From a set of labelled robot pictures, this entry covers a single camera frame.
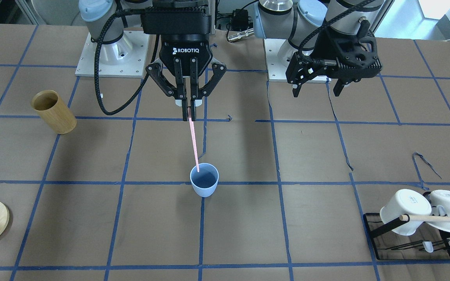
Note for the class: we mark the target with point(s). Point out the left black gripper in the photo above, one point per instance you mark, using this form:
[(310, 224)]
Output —
[(324, 47)]

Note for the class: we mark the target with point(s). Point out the white mug near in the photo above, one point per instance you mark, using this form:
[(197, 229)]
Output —
[(403, 202)]

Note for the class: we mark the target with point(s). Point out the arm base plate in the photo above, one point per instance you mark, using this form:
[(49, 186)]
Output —
[(123, 59), (278, 52)]

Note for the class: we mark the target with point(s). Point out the black power adapter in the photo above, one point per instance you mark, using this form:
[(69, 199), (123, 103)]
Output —
[(239, 20)]

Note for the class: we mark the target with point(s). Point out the light blue plastic cup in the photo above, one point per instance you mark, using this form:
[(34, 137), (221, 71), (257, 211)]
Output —
[(205, 180)]

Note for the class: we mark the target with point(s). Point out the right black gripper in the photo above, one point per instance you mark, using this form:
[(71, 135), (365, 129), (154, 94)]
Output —
[(186, 49)]

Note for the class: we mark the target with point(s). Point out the black wire mug rack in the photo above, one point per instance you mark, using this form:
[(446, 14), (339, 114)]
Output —
[(408, 237)]

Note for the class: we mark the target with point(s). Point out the bamboo wooden cup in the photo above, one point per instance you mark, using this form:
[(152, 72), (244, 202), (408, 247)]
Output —
[(56, 114)]

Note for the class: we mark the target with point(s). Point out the pink chopstick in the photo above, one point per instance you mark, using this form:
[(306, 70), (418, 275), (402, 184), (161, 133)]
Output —
[(192, 131)]

